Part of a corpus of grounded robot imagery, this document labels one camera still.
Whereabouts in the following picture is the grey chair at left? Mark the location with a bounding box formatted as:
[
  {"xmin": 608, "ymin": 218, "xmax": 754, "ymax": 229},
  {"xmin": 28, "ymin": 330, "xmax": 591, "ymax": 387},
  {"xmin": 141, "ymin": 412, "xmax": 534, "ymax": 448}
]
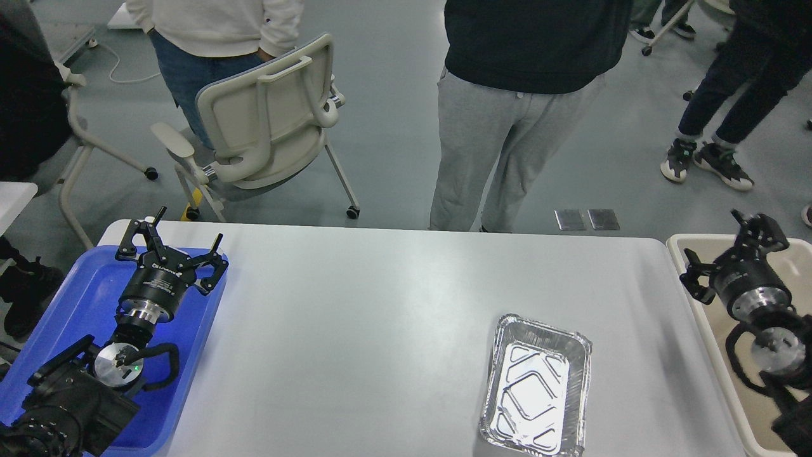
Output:
[{"xmin": 32, "ymin": 61, "xmax": 159, "ymax": 251}]

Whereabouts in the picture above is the aluminium foil tray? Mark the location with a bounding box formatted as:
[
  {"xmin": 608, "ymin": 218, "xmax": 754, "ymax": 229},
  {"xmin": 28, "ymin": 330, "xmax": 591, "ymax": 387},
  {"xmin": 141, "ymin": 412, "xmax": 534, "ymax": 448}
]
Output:
[{"xmin": 479, "ymin": 314, "xmax": 592, "ymax": 456}]

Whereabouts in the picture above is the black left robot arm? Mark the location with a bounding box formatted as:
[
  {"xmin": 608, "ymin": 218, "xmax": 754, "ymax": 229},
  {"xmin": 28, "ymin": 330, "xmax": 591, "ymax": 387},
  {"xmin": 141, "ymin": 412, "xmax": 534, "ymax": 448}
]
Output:
[{"xmin": 2, "ymin": 216, "xmax": 229, "ymax": 456}]

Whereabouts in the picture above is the person in grey sweatpants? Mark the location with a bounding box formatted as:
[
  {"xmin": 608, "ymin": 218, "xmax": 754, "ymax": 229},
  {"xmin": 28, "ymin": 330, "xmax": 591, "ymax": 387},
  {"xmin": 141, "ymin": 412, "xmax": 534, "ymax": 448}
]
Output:
[{"xmin": 428, "ymin": 1, "xmax": 633, "ymax": 232}]

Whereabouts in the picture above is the white cable on floor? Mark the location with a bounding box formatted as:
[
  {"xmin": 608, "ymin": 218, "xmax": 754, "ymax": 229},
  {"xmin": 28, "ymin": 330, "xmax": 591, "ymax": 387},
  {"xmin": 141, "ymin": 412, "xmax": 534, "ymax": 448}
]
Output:
[{"xmin": 85, "ymin": 38, "xmax": 162, "ymax": 85}]

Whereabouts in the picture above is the floor socket plate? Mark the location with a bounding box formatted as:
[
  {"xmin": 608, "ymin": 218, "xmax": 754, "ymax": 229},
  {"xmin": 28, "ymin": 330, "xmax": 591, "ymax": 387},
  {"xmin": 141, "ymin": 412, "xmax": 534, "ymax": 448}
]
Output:
[
  {"xmin": 587, "ymin": 209, "xmax": 620, "ymax": 231},
  {"xmin": 554, "ymin": 209, "xmax": 586, "ymax": 231}
]

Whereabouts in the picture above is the white chair top right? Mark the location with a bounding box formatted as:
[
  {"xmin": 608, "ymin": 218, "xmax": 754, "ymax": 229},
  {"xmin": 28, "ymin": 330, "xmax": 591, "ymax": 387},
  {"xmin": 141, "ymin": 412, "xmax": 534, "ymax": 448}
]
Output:
[{"xmin": 641, "ymin": 1, "xmax": 735, "ymax": 56}]

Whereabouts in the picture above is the white side table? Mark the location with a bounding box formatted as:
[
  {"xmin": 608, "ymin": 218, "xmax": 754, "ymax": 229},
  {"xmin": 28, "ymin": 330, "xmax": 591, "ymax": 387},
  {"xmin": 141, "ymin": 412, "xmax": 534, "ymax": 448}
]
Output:
[{"xmin": 0, "ymin": 181, "xmax": 38, "ymax": 236}]

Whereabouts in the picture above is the beige plastic bin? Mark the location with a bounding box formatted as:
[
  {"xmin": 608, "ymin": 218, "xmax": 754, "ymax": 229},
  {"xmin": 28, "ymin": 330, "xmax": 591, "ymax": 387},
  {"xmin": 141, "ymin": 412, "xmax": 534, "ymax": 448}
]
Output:
[{"xmin": 666, "ymin": 234, "xmax": 812, "ymax": 457}]

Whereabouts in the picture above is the floor socket plate left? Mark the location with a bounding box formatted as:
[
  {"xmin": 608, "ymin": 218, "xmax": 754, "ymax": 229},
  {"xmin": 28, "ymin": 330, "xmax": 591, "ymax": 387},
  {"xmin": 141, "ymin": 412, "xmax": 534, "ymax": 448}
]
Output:
[{"xmin": 554, "ymin": 209, "xmax": 586, "ymax": 231}]

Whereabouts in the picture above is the person in cream sweater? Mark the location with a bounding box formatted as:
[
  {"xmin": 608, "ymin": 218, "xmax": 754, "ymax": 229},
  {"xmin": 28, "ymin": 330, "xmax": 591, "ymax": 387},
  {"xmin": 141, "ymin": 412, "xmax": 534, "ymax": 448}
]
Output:
[{"xmin": 126, "ymin": 1, "xmax": 304, "ymax": 148}]

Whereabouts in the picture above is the person in black trousers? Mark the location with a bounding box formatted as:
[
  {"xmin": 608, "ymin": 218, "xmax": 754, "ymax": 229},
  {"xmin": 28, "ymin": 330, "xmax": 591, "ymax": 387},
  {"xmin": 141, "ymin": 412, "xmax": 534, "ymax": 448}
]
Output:
[{"xmin": 659, "ymin": 1, "xmax": 811, "ymax": 192}]

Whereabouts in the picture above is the person in black at left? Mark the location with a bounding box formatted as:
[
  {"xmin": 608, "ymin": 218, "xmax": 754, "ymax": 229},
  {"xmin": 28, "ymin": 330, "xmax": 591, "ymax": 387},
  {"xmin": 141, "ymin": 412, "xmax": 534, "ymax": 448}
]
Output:
[{"xmin": 1, "ymin": 1, "xmax": 72, "ymax": 341}]

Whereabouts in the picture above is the blue plastic tray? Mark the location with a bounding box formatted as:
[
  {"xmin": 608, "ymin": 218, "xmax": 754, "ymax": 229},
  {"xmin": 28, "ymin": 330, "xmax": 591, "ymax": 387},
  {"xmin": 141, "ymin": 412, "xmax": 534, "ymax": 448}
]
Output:
[{"xmin": 1, "ymin": 245, "xmax": 227, "ymax": 456}]

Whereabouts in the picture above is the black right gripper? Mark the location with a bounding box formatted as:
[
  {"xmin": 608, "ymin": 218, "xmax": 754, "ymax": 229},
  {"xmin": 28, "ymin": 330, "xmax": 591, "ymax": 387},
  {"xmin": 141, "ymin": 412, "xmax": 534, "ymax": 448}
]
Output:
[{"xmin": 679, "ymin": 210, "xmax": 792, "ymax": 323}]

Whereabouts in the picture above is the floor socket plate right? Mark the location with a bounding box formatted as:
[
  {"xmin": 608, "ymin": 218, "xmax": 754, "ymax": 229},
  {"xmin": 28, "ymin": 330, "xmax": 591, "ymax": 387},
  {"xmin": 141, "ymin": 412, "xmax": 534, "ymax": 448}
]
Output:
[{"xmin": 587, "ymin": 209, "xmax": 620, "ymax": 231}]

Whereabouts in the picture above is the beige office chair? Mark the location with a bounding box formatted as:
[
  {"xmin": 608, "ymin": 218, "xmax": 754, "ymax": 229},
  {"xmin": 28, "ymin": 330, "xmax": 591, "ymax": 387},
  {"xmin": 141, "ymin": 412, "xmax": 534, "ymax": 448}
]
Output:
[{"xmin": 151, "ymin": 34, "xmax": 360, "ymax": 221}]

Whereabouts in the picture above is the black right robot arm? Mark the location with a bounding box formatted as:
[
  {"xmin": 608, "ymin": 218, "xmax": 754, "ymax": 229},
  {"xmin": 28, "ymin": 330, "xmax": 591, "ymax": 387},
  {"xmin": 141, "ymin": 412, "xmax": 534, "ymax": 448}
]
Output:
[{"xmin": 679, "ymin": 210, "xmax": 811, "ymax": 456}]

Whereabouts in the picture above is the person with black sneakers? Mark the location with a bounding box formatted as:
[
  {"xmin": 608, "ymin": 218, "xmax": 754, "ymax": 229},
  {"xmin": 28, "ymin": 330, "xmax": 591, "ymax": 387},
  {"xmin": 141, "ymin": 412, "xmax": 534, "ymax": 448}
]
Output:
[{"xmin": 629, "ymin": 1, "xmax": 696, "ymax": 44}]

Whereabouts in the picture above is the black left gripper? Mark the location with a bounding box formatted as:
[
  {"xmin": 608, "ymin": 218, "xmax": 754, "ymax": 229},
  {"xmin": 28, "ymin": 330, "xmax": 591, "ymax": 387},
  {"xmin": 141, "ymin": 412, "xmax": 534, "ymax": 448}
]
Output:
[{"xmin": 115, "ymin": 206, "xmax": 230, "ymax": 324}]

